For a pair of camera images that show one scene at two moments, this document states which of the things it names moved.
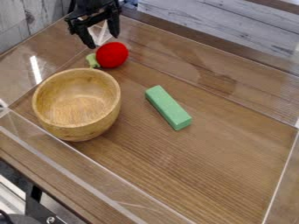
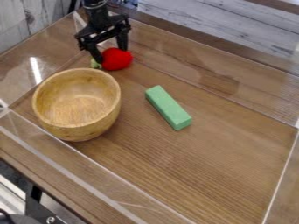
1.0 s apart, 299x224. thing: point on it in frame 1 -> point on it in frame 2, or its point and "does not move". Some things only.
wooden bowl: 76,101 does not move
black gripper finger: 113,22 -> 123,39
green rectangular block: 167,107 does not move
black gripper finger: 81,33 -> 92,49
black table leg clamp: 35,209 does not move
